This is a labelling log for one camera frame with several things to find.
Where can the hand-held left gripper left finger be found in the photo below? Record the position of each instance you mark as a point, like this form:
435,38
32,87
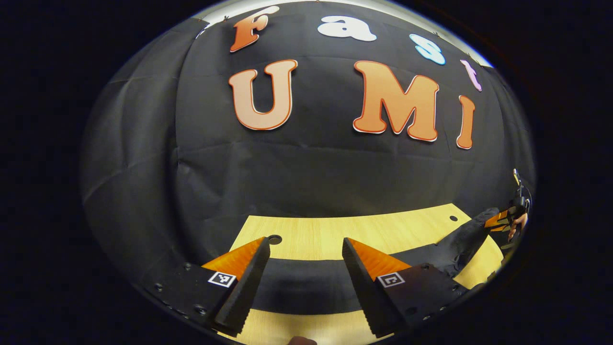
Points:
246,292

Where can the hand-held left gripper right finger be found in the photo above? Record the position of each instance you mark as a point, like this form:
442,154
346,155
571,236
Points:
364,292

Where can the black backdrop cloth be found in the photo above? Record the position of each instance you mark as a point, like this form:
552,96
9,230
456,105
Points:
311,167

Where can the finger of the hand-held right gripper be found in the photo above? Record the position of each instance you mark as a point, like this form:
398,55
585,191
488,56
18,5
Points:
495,219
500,228

